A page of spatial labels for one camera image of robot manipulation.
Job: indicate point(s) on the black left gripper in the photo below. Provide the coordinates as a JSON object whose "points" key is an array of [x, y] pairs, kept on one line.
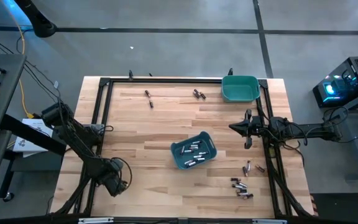
{"points": [[117, 185]]}

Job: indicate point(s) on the green plastic bin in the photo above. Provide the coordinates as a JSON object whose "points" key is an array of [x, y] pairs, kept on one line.
{"points": [[239, 88]]}

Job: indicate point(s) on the small white tag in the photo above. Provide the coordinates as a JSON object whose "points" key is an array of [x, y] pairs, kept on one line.
{"points": [[55, 84]]}

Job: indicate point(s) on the black table leg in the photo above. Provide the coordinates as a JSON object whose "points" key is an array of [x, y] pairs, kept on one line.
{"points": [[6, 174]]}

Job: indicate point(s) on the black support beam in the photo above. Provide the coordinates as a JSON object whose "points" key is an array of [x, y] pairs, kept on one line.
{"points": [[33, 134]]}

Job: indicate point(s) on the dark teal plastic bin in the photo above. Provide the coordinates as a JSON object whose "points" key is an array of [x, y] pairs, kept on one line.
{"points": [[179, 157]]}

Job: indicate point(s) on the black hazard-striped mat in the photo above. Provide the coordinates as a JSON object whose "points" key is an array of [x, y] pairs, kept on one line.
{"points": [[340, 208]]}

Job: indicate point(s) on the black stand foot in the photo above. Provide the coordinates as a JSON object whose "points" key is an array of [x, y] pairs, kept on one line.
{"points": [[42, 28]]}

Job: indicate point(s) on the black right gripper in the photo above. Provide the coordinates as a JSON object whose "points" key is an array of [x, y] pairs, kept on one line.
{"points": [[249, 143]]}

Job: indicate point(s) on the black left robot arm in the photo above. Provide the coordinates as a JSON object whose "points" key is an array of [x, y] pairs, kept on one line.
{"points": [[76, 140]]}

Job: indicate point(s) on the black aluminium table frame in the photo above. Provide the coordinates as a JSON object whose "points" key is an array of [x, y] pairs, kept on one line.
{"points": [[166, 80]]}

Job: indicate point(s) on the white paper sheet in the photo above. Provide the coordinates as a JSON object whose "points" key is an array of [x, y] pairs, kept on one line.
{"points": [[33, 124]]}

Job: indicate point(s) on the grey side table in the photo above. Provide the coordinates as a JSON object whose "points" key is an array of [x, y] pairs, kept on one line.
{"points": [[2, 102]]}

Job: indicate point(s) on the silver metal bracket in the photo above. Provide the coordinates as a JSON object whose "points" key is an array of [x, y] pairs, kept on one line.
{"points": [[269, 221], [95, 220]]}

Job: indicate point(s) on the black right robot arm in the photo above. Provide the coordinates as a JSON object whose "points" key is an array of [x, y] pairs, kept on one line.
{"points": [[309, 130]]}

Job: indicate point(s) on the black table clamp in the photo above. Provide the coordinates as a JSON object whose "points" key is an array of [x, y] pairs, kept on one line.
{"points": [[230, 72], [130, 74]]}

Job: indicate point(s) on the black caster wheel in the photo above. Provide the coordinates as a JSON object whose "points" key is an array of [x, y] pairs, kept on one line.
{"points": [[8, 196]]}

